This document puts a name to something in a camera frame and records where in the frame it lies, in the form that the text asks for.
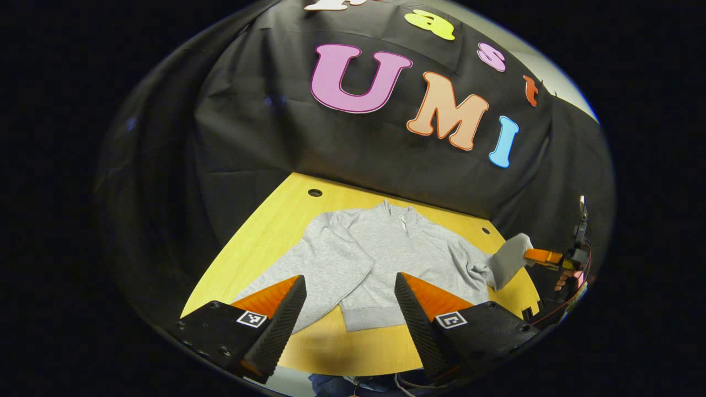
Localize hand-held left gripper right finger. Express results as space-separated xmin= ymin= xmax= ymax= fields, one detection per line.
xmin=394 ymin=272 xmax=540 ymax=381

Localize grey zip-neck sweatshirt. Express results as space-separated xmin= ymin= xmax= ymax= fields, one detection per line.
xmin=232 ymin=200 xmax=534 ymax=333

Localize person's blue trousers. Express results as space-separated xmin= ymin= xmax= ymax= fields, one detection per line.
xmin=308 ymin=371 xmax=436 ymax=397

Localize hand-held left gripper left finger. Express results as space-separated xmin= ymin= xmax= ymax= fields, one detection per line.
xmin=175 ymin=275 xmax=307 ymax=385

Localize black backdrop cloth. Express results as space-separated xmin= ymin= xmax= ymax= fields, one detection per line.
xmin=94 ymin=0 xmax=616 ymax=331

